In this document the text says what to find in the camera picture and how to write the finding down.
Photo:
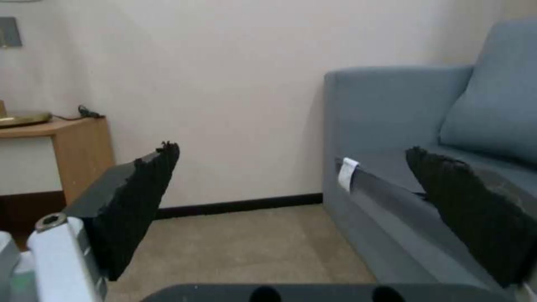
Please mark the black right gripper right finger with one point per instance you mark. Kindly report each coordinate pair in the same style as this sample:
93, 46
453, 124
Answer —
470, 217

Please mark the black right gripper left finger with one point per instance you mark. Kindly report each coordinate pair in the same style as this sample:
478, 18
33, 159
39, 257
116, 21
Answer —
130, 204

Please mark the blue fabric sofa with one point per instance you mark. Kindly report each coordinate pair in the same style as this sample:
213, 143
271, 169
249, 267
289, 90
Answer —
423, 151

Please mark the wooden side table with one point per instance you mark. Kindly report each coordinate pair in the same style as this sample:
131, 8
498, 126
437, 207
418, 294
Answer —
63, 157

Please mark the blue sofa back cushion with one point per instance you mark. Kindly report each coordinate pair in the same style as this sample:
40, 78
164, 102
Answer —
491, 116

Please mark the white sofa label tag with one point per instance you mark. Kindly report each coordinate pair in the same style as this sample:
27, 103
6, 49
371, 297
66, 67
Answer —
347, 173

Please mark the brass lamp base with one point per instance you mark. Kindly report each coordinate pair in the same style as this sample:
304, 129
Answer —
21, 118

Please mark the grey lamp shade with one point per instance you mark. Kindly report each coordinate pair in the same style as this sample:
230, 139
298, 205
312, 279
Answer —
10, 31

